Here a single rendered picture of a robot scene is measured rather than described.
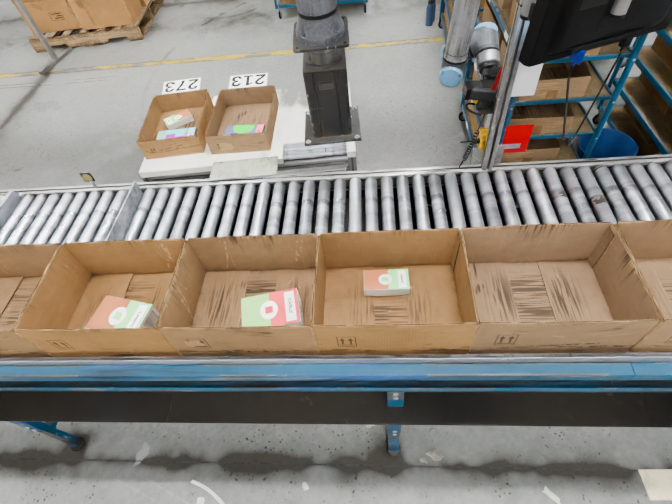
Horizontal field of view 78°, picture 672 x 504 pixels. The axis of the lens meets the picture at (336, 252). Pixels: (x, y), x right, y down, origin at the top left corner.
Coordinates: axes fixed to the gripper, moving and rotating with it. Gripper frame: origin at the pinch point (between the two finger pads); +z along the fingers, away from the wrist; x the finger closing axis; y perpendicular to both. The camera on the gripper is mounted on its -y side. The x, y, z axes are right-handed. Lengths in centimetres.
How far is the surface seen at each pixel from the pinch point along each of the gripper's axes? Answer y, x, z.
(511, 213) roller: 1.6, -4.3, 38.5
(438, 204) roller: 4.6, 21.5, 33.2
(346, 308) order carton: -34, 55, 72
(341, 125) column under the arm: 22, 60, -9
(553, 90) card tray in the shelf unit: 34, -37, -25
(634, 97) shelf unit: 100, -112, -51
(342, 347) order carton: -44, 55, 82
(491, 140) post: 1.5, 1.0, 10.1
